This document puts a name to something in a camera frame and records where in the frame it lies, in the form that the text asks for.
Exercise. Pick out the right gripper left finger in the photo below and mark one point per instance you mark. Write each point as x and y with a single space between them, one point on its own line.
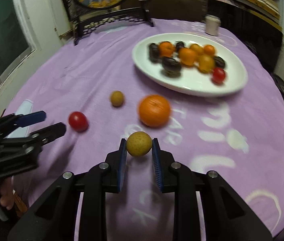
53 215

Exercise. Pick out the small tan longan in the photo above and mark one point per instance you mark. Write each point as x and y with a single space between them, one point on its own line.
117 98

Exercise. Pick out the yellow orange fruit middle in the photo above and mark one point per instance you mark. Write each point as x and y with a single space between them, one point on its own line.
206 64

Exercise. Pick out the dark wrinkled fruit middle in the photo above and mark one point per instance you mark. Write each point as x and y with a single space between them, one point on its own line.
154 53

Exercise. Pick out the yellow orange front fruit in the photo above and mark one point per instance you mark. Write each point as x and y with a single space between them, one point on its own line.
197 48

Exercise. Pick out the small dark fruit on plate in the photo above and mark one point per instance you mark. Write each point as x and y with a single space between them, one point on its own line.
179 45

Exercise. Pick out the small orange tangerine left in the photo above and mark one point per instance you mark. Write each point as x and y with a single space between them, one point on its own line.
166 49

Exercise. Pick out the large orange tangerine back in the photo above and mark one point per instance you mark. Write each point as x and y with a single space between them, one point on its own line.
154 111

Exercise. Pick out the dark wrinkled fruit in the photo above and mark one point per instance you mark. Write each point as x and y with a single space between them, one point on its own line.
219 62
154 53

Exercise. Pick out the small orange kumquat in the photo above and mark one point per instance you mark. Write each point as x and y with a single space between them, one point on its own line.
209 50

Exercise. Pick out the black round stool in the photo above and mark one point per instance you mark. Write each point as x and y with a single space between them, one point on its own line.
279 82

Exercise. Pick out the large dark mangosteen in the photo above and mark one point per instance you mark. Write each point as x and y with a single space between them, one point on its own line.
171 67

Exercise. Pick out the large orange tangerine right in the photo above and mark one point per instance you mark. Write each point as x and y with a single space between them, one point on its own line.
187 57

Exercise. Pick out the small green yellow fruit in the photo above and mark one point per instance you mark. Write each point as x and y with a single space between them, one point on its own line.
138 144

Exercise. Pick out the large orange tangerine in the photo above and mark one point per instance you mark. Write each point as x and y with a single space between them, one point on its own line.
154 111
187 57

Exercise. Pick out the person left hand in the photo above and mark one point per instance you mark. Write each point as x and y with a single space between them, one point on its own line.
7 194

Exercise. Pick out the yellow orange fruit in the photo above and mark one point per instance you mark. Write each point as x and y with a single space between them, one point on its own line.
197 48
206 64

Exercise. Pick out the purple tablecloth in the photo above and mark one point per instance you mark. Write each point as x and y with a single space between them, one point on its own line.
240 136

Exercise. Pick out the red tomato left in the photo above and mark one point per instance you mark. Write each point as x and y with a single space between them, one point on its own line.
78 121

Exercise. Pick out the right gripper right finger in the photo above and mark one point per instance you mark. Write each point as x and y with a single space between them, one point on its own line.
226 215

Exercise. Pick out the dark wrinkled fruit back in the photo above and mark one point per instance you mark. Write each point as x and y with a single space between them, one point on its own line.
219 62

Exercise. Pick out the red tomato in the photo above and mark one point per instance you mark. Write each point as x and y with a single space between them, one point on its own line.
218 75
78 121

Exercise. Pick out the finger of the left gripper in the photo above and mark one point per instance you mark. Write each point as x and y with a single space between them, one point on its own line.
49 131
12 122

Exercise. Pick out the white ceramic cup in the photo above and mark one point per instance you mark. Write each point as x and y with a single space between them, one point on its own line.
212 24

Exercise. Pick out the red tomato middle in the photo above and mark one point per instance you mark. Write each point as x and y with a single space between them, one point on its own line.
218 75

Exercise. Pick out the white oval plate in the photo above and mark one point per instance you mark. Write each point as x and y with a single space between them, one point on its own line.
191 81

